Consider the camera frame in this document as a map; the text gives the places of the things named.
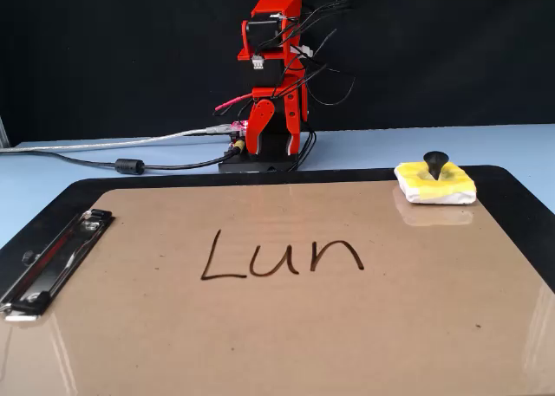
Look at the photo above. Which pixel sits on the black desk mat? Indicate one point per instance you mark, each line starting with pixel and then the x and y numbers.
pixel 511 183

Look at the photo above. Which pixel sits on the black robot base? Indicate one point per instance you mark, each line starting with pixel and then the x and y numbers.
pixel 269 164

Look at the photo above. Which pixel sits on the silver metal clipboard clip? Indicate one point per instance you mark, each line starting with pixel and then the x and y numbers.
pixel 56 261

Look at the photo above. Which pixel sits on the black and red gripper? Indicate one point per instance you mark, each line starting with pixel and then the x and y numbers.
pixel 264 73

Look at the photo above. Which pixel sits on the brown clipboard board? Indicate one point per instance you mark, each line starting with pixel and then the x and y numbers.
pixel 277 326

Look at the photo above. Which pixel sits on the black backdrop cloth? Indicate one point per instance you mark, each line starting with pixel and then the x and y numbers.
pixel 108 45

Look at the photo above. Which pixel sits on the motor controller circuit board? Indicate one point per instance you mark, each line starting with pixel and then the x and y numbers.
pixel 239 128

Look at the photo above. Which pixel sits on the yellow sponge with black knob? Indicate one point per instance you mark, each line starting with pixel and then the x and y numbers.
pixel 438 188

